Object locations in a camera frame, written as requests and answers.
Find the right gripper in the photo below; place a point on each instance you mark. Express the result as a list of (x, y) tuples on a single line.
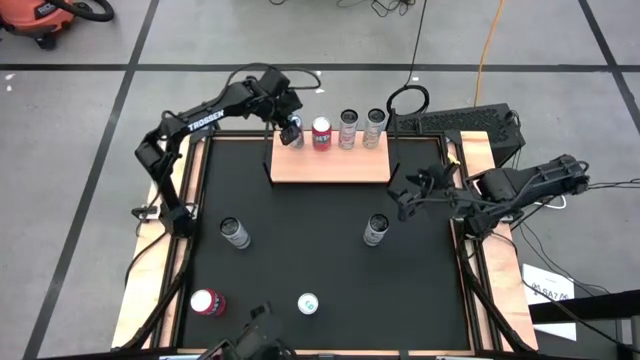
[(440, 185)]

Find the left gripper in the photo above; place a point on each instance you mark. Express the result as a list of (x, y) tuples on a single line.
[(275, 95)]

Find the red soda can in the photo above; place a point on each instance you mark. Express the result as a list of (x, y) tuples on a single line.
[(202, 301), (321, 135)]

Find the white Celsius can red print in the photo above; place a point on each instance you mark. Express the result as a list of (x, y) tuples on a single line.
[(375, 230), (348, 132)]

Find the white Celsius can orange print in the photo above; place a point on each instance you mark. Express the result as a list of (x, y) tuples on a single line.
[(235, 232), (374, 132)]

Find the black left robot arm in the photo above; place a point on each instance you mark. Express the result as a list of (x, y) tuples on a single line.
[(205, 120)]

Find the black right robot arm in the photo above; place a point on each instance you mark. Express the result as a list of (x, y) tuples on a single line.
[(540, 180)]

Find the small yellow tag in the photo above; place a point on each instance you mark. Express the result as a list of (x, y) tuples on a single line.
[(453, 159)]

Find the light wooden side board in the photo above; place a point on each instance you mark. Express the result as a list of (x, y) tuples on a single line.
[(510, 280), (150, 260)]

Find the white paper sheet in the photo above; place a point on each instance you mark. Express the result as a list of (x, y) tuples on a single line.
[(545, 280)]

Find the black flat bar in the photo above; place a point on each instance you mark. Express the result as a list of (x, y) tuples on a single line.
[(585, 306)]

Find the orange shop vacuum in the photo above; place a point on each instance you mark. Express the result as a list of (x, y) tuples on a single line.
[(35, 17)]

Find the wooden shelf black frame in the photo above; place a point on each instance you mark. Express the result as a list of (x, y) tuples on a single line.
[(330, 167)]

